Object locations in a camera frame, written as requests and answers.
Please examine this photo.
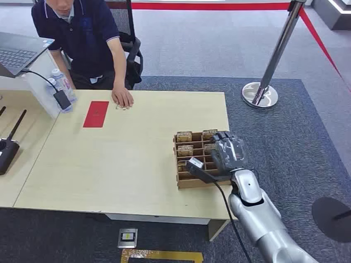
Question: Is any person's left hand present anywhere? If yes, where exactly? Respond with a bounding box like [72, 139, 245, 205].
[111, 82, 134, 110]

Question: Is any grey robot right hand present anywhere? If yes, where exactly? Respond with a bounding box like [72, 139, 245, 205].
[211, 131, 248, 174]

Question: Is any brown wooden card holder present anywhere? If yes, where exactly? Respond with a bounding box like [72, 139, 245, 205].
[173, 129, 233, 190]

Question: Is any person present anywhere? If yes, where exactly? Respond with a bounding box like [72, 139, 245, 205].
[31, 0, 135, 110]

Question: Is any red rectangular mat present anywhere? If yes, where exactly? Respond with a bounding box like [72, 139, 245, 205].
[82, 101, 109, 129]

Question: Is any black office chair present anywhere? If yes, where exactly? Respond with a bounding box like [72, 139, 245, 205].
[105, 0, 144, 91]

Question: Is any clear plastic water bottle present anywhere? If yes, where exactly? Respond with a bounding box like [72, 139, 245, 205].
[51, 68, 78, 105]
[46, 77, 74, 113]

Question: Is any black power adapter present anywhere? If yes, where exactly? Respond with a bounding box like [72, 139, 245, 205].
[53, 89, 72, 111]

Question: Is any white desk underframe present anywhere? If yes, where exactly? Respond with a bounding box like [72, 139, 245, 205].
[105, 213, 230, 243]

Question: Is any white laptop riser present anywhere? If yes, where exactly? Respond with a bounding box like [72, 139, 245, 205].
[0, 49, 63, 120]

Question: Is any gold floor tape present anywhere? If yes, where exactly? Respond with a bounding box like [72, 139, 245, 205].
[121, 248, 204, 263]

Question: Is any metal floor socket plate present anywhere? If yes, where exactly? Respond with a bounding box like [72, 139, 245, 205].
[117, 227, 139, 249]

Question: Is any grey laptop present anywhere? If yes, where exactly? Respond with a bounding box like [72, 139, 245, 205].
[0, 32, 54, 79]

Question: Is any black round floor base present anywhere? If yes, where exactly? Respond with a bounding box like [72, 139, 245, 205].
[311, 197, 351, 243]

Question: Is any red barrier belt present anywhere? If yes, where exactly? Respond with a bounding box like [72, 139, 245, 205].
[298, 6, 351, 94]
[131, 2, 291, 11]

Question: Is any black router with antennas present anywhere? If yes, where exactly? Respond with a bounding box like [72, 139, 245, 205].
[0, 106, 27, 176]

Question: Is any grey display plinth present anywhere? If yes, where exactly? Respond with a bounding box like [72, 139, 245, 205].
[313, 0, 351, 31]

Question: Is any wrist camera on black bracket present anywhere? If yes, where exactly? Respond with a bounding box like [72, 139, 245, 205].
[186, 157, 232, 184]

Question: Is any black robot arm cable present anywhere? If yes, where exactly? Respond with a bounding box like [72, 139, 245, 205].
[212, 179, 253, 263]

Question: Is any black laptop power cable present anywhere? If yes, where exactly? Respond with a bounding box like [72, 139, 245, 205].
[21, 68, 60, 93]

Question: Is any chrome stanchion post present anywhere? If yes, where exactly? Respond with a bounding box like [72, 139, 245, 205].
[242, 0, 306, 110]

